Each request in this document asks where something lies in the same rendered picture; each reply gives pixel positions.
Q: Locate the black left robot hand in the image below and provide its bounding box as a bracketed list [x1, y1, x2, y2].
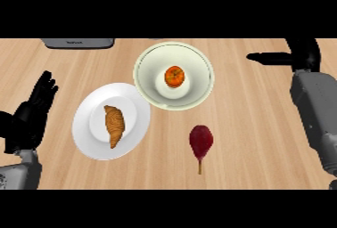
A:
[0, 70, 61, 155]

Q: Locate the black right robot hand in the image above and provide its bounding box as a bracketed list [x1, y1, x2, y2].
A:
[246, 38, 324, 73]

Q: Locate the cream bowl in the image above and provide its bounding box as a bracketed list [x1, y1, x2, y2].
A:
[134, 41, 216, 112]

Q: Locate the white plate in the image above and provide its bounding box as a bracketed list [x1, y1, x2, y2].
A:
[72, 82, 153, 161]

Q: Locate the brown croissant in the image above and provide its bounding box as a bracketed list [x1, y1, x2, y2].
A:
[103, 104, 128, 150]

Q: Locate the grey appliance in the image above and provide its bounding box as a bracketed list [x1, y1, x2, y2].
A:
[41, 38, 116, 50]

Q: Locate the orange round fruit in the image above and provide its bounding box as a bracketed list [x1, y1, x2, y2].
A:
[163, 65, 187, 89]

